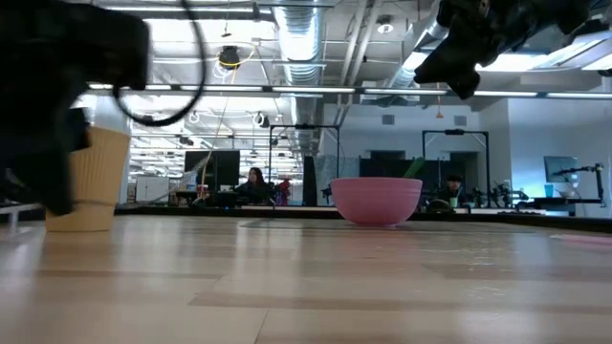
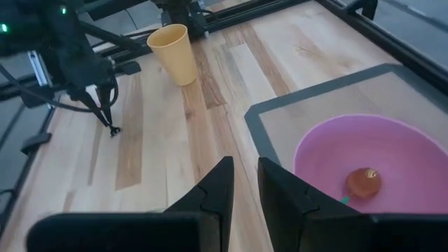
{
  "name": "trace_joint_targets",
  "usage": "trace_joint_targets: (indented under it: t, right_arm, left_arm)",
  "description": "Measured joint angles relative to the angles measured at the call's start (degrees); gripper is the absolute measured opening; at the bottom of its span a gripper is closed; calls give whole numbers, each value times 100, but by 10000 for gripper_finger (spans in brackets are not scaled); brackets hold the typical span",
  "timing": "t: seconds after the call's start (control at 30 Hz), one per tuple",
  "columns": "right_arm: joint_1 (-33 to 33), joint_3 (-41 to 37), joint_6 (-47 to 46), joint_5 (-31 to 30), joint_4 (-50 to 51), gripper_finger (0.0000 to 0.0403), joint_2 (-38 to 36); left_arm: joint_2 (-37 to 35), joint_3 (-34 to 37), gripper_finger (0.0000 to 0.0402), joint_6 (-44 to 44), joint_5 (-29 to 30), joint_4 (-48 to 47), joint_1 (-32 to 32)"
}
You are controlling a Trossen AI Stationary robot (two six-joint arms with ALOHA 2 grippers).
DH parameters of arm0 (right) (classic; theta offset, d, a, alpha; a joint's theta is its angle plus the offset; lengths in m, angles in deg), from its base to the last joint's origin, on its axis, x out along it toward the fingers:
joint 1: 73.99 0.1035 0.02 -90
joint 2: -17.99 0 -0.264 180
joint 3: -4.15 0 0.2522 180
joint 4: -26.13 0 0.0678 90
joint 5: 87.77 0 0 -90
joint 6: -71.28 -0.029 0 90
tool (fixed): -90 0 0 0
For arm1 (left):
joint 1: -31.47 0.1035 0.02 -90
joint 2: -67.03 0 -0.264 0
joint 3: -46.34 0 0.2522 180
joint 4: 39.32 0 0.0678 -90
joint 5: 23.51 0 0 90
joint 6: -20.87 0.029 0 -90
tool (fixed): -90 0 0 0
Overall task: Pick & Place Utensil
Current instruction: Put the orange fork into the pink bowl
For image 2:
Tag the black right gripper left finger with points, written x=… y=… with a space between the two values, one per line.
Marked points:
x=196 y=217

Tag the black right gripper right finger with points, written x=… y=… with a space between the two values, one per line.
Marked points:
x=297 y=217

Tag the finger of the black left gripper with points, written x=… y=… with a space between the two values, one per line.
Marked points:
x=106 y=108
x=89 y=103

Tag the yellow plastic cup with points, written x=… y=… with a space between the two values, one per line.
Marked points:
x=175 y=56

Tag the pink plastic bowl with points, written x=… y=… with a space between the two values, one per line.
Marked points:
x=402 y=150

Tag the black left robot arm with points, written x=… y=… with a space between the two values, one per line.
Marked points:
x=66 y=31

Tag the translucent mat with dark border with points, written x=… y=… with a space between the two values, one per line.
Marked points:
x=280 y=119

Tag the silver aluminium bracket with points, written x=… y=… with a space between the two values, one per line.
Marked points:
x=40 y=68

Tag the black aluminium table frame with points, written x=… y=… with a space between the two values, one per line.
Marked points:
x=252 y=15

